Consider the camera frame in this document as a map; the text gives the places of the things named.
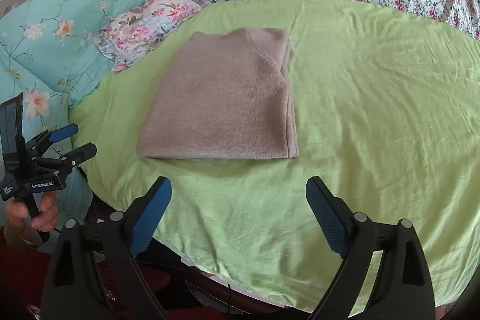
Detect beige knit sweater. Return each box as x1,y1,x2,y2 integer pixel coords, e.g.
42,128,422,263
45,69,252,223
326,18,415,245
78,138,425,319
137,28,299,160

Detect person's left hand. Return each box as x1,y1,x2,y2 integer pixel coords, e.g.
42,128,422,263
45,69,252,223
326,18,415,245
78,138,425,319
5,192,59,237

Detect teal floral quilt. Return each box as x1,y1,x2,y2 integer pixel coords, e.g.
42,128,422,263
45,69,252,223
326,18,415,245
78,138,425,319
0,0,170,255

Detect pastel floral pillow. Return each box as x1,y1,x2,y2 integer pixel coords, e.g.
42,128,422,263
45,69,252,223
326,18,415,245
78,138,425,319
92,0,203,73

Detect green bed sheet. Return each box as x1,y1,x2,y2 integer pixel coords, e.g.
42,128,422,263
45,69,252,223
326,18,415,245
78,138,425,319
69,0,479,311

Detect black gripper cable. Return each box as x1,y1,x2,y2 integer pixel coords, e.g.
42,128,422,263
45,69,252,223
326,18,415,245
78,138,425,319
223,282,235,319

